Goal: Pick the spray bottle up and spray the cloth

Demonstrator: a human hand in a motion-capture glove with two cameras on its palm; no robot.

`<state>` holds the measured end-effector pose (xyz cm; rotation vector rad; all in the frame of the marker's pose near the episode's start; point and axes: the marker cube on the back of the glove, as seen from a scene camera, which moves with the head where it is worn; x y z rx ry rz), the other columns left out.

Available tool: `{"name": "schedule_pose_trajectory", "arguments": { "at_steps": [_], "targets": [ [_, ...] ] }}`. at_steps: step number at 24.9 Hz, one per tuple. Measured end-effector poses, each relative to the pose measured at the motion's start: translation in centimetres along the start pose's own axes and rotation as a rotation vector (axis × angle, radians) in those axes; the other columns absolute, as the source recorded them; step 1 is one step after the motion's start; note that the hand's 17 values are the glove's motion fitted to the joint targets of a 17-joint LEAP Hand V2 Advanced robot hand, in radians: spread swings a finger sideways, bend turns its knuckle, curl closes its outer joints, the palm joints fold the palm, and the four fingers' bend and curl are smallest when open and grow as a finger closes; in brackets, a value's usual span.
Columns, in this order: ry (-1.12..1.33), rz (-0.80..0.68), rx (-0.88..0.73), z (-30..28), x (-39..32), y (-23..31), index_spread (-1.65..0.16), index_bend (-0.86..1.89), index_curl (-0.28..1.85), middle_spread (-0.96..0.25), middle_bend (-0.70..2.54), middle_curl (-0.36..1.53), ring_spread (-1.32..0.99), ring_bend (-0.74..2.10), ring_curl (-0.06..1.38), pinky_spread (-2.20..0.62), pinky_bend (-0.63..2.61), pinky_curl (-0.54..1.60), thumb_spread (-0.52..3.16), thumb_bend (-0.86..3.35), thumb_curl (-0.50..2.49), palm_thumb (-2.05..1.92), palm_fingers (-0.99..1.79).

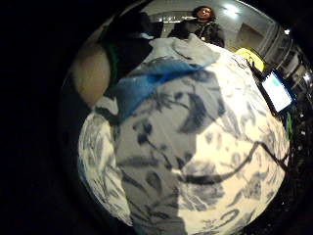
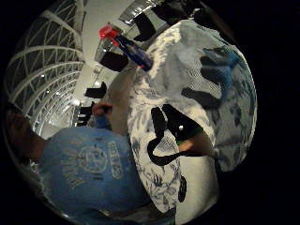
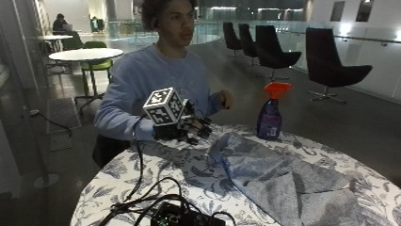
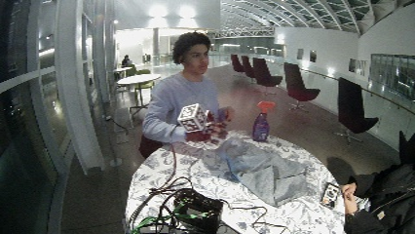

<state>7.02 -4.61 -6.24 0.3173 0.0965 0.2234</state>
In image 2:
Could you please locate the black chair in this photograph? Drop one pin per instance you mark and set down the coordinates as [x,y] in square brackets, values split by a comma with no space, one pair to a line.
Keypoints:
[144,27]
[114,61]
[97,91]
[173,12]
[84,115]

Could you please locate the blue and black toy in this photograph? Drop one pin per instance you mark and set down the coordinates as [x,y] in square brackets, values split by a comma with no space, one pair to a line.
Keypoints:
[220,67]

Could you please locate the the person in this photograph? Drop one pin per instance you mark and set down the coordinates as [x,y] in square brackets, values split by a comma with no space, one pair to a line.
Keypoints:
[90,168]

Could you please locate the white lattice window frame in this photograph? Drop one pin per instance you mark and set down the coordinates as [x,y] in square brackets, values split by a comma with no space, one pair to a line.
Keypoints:
[47,72]

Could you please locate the red capped blue label bottle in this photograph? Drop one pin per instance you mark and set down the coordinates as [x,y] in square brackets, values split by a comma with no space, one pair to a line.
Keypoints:
[132,50]

